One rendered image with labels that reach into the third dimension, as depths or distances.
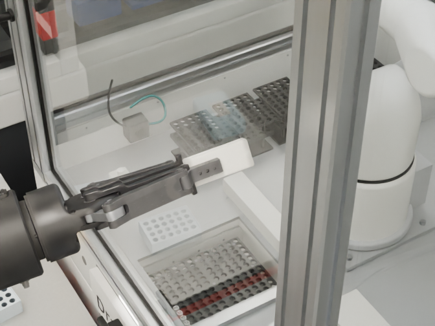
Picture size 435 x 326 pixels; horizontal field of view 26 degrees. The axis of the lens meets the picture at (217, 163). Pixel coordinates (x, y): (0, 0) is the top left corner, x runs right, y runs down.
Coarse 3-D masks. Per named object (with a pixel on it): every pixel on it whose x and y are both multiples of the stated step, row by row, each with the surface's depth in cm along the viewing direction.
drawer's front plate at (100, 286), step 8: (96, 272) 190; (96, 280) 188; (104, 280) 188; (96, 288) 191; (104, 288) 187; (112, 288) 187; (96, 296) 193; (104, 296) 187; (112, 296) 185; (96, 304) 196; (104, 304) 190; (112, 304) 184; (120, 304) 184; (104, 312) 192; (112, 312) 186; (120, 312) 182; (128, 312) 182; (120, 320) 182; (128, 320) 181
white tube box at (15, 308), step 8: (8, 288) 204; (0, 296) 202; (8, 296) 204; (16, 296) 202; (0, 304) 201; (8, 304) 201; (16, 304) 201; (0, 312) 199; (8, 312) 201; (16, 312) 202; (0, 320) 201
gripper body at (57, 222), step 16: (32, 192) 94; (48, 192) 93; (32, 208) 92; (48, 208) 92; (64, 208) 92; (80, 208) 93; (96, 208) 92; (48, 224) 92; (64, 224) 92; (80, 224) 92; (96, 224) 92; (48, 240) 92; (64, 240) 92; (48, 256) 93; (64, 256) 94
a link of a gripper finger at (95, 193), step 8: (176, 168) 97; (184, 168) 96; (152, 176) 97; (160, 176) 96; (120, 184) 95; (128, 184) 96; (136, 184) 95; (144, 184) 95; (88, 192) 95; (96, 192) 94; (104, 192) 94; (112, 192) 95; (120, 192) 95; (88, 200) 94; (104, 224) 95
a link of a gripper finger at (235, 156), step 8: (232, 144) 98; (240, 144) 99; (248, 144) 99; (208, 152) 98; (216, 152) 98; (224, 152) 98; (232, 152) 98; (240, 152) 99; (248, 152) 99; (184, 160) 98; (192, 160) 98; (200, 160) 98; (224, 160) 98; (232, 160) 99; (240, 160) 99; (248, 160) 99; (224, 168) 99; (232, 168) 99; (240, 168) 99; (216, 176) 98; (224, 176) 99; (200, 184) 98
